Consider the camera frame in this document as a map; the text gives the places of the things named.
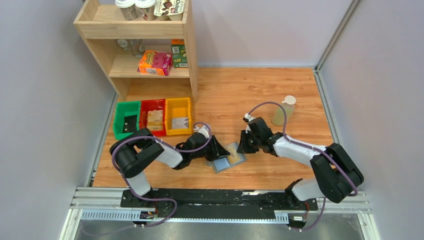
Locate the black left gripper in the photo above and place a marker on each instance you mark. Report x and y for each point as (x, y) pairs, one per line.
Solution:
(217, 149)

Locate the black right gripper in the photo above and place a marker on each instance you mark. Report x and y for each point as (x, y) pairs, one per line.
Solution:
(242, 147)

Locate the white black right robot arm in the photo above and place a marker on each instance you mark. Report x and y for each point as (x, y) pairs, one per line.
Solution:
(335, 174)

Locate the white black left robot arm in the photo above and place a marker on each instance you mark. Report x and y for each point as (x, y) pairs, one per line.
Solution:
(134, 153)

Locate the silver card in yellow bin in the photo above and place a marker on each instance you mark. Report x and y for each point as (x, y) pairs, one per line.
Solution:
(179, 123)

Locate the black card in green bin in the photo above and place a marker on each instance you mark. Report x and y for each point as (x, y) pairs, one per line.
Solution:
(130, 124)

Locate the green liquid bottle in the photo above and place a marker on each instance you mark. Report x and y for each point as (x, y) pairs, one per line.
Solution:
(281, 117)

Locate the yellow plastic bin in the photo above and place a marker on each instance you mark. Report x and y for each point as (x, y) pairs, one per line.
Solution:
(178, 107)

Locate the red plastic bin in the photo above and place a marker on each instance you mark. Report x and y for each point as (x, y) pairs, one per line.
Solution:
(150, 105)

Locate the green plastic bin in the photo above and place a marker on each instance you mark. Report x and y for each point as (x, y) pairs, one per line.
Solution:
(122, 110)

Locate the orange pink snack box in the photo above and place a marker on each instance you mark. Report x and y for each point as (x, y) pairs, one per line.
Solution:
(156, 63)

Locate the green carton box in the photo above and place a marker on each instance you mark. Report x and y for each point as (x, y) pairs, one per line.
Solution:
(179, 54)

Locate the wooden shelf unit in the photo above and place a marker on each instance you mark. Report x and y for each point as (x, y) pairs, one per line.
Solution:
(118, 44)

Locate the clear glass jar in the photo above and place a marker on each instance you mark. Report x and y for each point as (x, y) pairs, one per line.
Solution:
(137, 47)

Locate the chocolate pudding pack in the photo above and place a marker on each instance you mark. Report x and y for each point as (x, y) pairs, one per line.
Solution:
(169, 9)

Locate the white lid paper cup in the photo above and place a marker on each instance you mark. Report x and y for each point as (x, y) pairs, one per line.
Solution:
(127, 8)

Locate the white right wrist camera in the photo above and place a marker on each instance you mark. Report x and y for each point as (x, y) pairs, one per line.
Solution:
(247, 118)

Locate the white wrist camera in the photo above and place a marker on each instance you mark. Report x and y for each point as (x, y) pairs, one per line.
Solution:
(247, 118)
(204, 130)

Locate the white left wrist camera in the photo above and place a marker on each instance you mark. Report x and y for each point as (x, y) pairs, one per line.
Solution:
(204, 130)

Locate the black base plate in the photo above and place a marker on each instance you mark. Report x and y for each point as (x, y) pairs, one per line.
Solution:
(217, 203)

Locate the aluminium frame rail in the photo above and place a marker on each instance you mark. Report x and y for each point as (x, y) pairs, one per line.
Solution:
(103, 204)

